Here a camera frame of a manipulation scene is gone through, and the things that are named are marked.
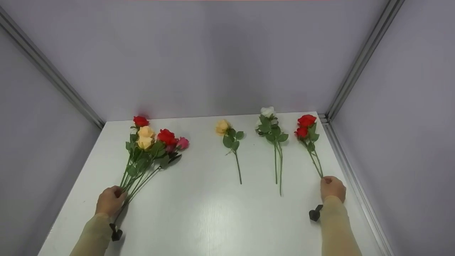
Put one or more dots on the yellow artificial rose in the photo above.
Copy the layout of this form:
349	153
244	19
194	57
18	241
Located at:
144	143
146	132
223	127

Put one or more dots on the person's right forearm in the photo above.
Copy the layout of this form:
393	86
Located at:
337	229

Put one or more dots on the person's right fingers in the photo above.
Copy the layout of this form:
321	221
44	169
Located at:
326	180

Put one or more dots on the person's left fingers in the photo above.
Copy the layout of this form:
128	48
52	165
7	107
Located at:
120	193

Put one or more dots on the person's left hand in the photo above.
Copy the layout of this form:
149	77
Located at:
108	202

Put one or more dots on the white artificial rose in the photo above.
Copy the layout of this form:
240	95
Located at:
267	111
258	125

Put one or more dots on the person's right hand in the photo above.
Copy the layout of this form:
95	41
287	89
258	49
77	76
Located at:
333	189

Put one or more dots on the black wrist band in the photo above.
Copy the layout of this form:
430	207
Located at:
116	234
315	214

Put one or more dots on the pink artificial rose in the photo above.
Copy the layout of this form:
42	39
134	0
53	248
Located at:
183	143

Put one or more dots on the red artificial rose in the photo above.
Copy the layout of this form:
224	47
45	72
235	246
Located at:
166	136
140	121
302	132
307	120

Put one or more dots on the person's left forearm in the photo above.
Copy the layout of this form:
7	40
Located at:
93	236

